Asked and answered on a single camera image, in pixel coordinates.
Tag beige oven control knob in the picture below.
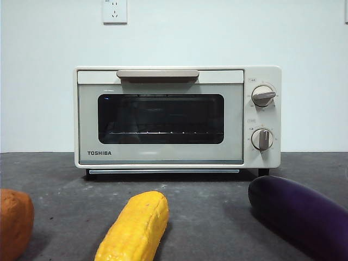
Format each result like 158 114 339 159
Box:
251 85 277 107
251 128 274 151

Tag purple eggplant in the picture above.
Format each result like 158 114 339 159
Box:
247 176 348 261

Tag white wall socket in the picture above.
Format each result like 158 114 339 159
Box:
102 0 128 25

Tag orange sweet potato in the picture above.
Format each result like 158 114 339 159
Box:
0 189 35 261

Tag yellow corn cob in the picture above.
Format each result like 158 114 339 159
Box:
94 191 170 261

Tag wire oven rack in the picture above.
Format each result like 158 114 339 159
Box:
108 130 207 136

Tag cream Toshiba toaster oven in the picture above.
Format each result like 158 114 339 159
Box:
73 66 283 180

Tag beige oven door handle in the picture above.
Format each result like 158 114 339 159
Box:
116 70 200 84

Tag glass oven door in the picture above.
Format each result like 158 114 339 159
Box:
77 70 245 165

